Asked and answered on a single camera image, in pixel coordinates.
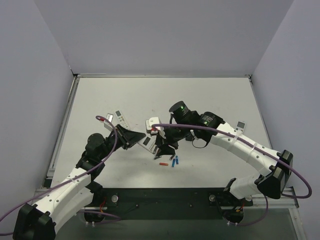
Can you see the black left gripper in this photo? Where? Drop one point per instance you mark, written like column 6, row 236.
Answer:
column 122, row 138

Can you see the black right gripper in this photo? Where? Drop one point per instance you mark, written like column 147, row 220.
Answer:
column 164, row 143

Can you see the white red-faced remote control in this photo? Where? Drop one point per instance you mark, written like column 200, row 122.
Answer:
column 149, row 144

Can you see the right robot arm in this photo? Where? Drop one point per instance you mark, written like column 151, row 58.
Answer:
column 273, row 168

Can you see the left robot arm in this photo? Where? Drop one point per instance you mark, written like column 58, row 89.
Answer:
column 43, row 219

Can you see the slim white remote control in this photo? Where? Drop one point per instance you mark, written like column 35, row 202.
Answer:
column 122, row 120

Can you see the small white remote control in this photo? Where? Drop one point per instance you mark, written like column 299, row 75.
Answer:
column 240, row 126

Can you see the red battery on table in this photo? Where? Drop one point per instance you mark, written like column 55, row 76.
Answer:
column 163, row 164

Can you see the blue battery left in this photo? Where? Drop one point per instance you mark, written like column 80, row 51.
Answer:
column 173, row 162

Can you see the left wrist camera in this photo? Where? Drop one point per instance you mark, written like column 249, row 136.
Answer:
column 108, row 122

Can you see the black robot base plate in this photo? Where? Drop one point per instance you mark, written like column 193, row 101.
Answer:
column 204, row 203

